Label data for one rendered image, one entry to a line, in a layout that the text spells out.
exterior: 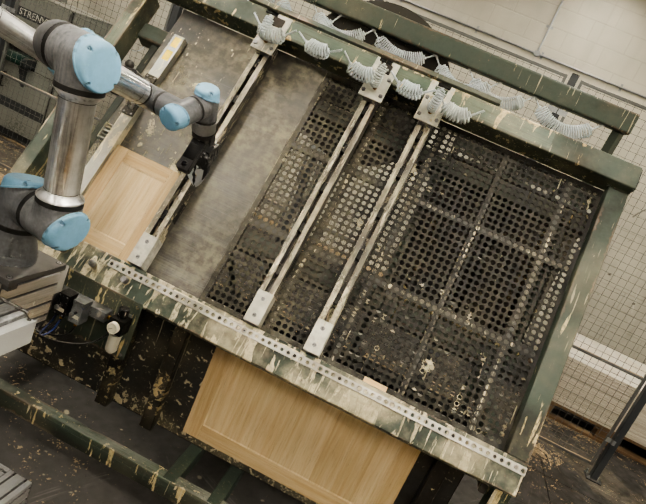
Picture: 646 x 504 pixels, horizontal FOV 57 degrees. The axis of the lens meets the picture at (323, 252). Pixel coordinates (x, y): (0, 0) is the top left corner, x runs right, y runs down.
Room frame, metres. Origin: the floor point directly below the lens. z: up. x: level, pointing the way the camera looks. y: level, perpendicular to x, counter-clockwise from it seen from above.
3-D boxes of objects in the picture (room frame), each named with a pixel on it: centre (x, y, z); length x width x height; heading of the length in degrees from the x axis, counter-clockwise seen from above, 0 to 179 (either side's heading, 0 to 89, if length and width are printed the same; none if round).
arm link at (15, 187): (1.48, 0.78, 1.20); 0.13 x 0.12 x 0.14; 68
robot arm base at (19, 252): (1.48, 0.78, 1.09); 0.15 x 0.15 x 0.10
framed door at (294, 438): (2.15, -0.21, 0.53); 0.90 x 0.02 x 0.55; 83
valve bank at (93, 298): (1.95, 0.78, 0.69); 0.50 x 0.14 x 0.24; 83
